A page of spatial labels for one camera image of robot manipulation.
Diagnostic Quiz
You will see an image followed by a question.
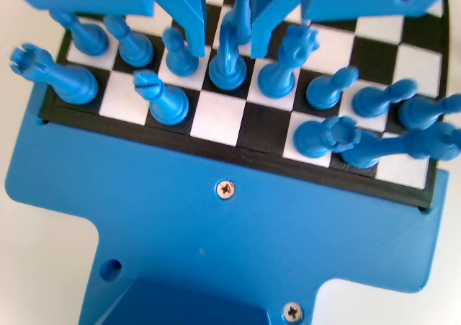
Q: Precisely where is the blue plastic chess pawn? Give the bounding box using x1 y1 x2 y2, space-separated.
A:
305 66 360 110
161 27 200 77
352 79 419 119
103 14 155 68
398 94 461 130
48 9 109 57

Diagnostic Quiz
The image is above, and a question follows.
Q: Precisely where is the blue rook chess piece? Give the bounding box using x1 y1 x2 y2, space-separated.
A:
292 115 362 159
9 43 99 105

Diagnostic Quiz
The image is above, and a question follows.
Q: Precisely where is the silver cross-head screw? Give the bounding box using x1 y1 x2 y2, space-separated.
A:
215 179 237 200
282 302 304 324

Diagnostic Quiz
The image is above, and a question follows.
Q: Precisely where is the black and white chessboard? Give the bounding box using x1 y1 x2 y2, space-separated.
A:
37 0 451 211

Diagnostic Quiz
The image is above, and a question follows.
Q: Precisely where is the blue printed base plate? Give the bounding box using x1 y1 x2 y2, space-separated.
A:
4 83 450 325

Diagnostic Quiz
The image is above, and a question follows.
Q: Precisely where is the blue plastic chess queen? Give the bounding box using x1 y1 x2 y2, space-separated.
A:
257 24 321 100

